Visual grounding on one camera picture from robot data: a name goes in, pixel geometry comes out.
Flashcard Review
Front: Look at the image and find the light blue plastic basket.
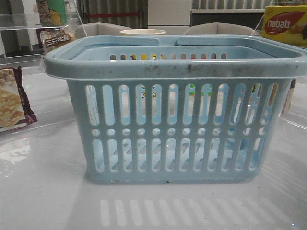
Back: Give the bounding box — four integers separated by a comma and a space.
44, 35, 307, 183

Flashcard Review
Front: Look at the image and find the cream paper cup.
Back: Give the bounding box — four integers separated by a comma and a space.
120, 29, 166, 36

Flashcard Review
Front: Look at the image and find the grey armchair left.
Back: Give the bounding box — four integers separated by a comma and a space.
74, 22, 131, 39

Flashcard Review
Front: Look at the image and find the grey armchair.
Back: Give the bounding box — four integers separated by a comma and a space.
74, 22, 131, 39
181, 22, 254, 36

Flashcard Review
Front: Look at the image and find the white cabinet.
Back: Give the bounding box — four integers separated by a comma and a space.
147, 0, 192, 26

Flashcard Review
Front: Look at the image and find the grey armchair right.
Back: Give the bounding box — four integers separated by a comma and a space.
181, 22, 254, 36

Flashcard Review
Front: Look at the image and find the maroon cracker package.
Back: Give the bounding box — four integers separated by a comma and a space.
0, 67, 37, 133

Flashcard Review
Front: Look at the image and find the yellow nabati wafer box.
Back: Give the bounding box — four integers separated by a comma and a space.
261, 5, 307, 47

